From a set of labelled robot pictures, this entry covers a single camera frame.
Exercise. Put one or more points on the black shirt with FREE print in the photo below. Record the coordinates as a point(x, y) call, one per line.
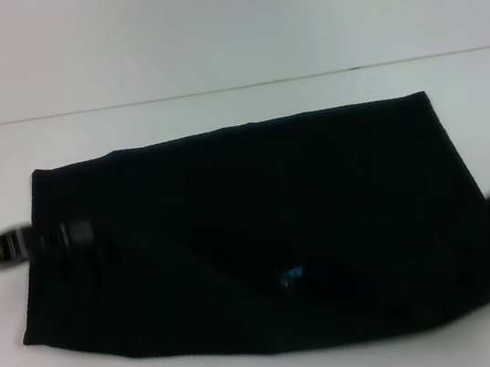
point(257, 237)

